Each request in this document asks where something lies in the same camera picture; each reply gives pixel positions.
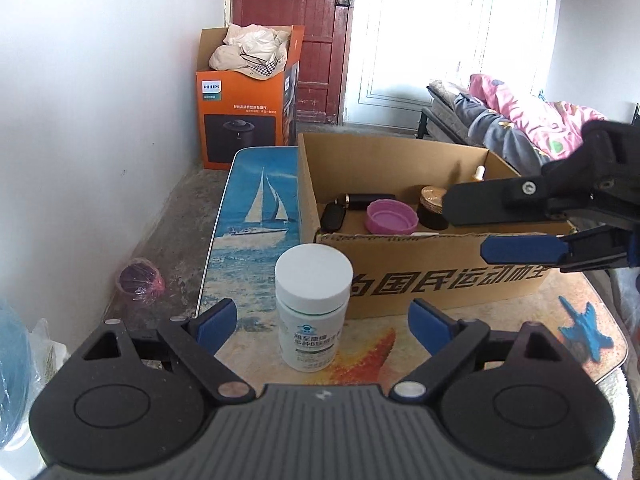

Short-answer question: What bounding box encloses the red wooden door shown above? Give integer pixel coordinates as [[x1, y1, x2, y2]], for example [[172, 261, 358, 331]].
[[231, 0, 358, 126]]

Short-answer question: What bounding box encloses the black metal bed frame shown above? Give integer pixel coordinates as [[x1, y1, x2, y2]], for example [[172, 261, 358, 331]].
[[416, 107, 468, 143]]

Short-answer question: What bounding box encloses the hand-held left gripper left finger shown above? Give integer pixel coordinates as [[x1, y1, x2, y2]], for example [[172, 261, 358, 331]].
[[82, 297, 253, 403]]

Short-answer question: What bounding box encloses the orange appliance carton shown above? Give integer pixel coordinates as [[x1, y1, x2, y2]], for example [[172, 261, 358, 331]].
[[196, 25, 306, 171]]

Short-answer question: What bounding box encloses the black cylinder tube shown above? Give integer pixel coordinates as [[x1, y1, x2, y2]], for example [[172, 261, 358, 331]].
[[336, 193, 397, 212]]

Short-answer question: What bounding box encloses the pink plastic bag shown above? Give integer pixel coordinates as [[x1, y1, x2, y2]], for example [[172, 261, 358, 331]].
[[116, 257, 166, 306]]

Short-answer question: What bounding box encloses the black key fob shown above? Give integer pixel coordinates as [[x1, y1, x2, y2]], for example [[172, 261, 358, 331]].
[[320, 201, 347, 233]]

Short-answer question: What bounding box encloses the clear plastic bag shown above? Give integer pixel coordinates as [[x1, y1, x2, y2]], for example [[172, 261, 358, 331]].
[[27, 317, 71, 401]]

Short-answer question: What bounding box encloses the large brown cardboard box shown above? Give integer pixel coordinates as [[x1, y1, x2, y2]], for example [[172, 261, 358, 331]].
[[297, 132, 576, 321]]

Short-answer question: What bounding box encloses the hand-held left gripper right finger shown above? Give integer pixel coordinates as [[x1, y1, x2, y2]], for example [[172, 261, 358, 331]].
[[390, 297, 561, 403]]

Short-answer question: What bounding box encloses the beige cloth bundle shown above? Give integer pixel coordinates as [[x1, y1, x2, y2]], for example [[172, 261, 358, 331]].
[[208, 23, 292, 82]]

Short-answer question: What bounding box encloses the white pill bottle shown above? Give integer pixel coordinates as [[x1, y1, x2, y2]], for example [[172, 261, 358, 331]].
[[274, 244, 353, 373]]

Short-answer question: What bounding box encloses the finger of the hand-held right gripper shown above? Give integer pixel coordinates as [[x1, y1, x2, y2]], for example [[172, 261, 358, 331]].
[[480, 225, 640, 273], [442, 175, 551, 226]]

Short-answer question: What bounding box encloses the grey printed blanket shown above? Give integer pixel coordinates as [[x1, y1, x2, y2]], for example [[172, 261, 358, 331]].
[[427, 80, 556, 176]]

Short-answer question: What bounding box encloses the black jar with gold lid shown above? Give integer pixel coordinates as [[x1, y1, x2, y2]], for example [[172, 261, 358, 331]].
[[416, 185, 451, 232]]

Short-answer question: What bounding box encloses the pink plastic lid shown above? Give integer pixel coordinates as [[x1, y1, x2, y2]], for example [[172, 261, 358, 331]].
[[366, 199, 419, 235]]

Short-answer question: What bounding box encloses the blue plastic bag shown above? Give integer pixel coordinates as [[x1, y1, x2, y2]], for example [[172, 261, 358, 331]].
[[0, 297, 33, 448]]

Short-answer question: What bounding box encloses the pink printed blanket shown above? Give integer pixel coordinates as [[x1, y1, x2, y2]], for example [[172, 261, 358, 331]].
[[467, 73, 608, 161]]

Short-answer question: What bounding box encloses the white panel door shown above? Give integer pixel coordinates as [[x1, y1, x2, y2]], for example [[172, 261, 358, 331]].
[[342, 0, 556, 133]]

